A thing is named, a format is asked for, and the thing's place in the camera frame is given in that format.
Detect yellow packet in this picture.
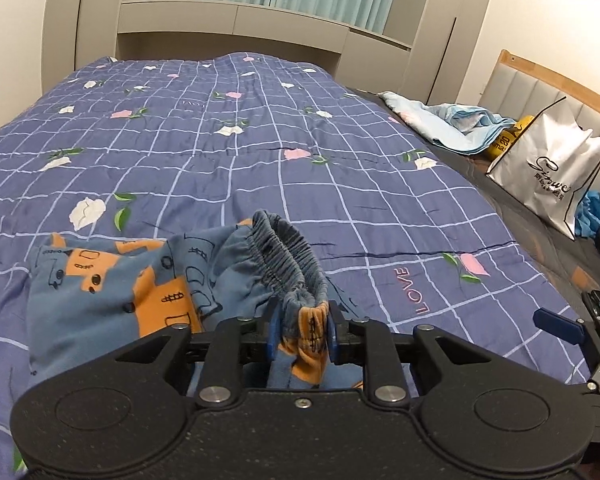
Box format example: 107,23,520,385
488,116,535,162

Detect white shopping bag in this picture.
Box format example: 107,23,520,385
486,96,600,241

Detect light blue crumpled cloth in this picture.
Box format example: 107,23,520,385
377,91,518,156

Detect beige window shelf cabinet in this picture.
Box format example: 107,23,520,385
116,0,413,77

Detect small blue cloth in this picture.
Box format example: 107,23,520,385
574,190,600,240

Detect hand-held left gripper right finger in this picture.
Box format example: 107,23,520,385
328,302,495,407

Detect wooden padded headboard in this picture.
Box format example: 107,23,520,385
457,49,600,201

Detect blue pants with orange print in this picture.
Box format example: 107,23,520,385
26,210,365,396

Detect beige wardrobe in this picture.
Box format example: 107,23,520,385
40,0,153,96
400,0,499,106

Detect blue checked floral blanket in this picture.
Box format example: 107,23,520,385
0,52,598,461

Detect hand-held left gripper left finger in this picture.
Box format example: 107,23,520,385
115,305,281,407

